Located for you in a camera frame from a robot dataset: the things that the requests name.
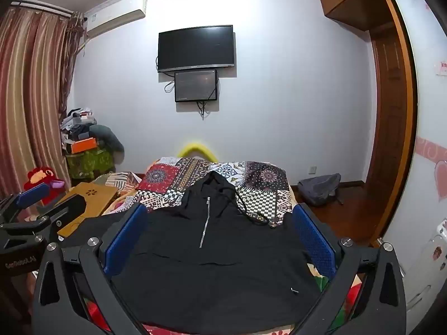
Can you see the striped red curtain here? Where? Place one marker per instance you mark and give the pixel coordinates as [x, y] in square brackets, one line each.
[31, 94]

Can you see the wooden room door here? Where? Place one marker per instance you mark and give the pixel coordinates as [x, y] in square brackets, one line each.
[386, 118]

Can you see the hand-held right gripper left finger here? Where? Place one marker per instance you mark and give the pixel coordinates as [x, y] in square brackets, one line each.
[124, 242]

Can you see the red plush toy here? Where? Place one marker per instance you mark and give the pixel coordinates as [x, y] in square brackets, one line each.
[35, 176]

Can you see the wardrobe with white sliding door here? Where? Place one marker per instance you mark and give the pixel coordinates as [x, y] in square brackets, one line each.
[429, 146]

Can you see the orange box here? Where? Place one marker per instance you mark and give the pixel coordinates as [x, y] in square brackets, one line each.
[83, 144]

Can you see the grey backpack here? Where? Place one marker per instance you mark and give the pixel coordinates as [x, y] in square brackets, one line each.
[319, 188]

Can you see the black wall television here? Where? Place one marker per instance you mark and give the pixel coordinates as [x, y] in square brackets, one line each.
[195, 47]

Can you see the green patterned cloth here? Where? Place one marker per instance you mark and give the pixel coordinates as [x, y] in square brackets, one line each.
[90, 164]

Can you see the pile of clothes and bags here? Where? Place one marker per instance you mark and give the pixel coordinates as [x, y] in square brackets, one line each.
[76, 122]

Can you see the small black wall monitor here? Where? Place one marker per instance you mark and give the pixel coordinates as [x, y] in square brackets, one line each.
[195, 85]

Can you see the white air conditioner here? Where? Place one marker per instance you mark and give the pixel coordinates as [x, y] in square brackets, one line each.
[115, 14]

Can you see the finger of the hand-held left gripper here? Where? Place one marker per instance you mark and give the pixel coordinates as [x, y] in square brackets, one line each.
[71, 205]
[34, 192]

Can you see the wooden lap desk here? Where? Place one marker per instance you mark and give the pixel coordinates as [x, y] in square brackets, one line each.
[94, 195]

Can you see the black zip hoodie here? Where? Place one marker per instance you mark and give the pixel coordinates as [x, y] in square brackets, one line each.
[209, 261]

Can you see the yellow curved foam tube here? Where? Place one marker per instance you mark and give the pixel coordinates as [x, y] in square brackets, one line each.
[190, 145]

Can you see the patchwork patterned quilt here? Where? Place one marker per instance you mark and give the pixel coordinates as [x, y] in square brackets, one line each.
[164, 181]

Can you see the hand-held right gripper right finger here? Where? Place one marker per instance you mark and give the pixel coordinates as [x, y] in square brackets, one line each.
[314, 242]

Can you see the white curtain rail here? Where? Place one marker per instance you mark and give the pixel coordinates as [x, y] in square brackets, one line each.
[42, 8]

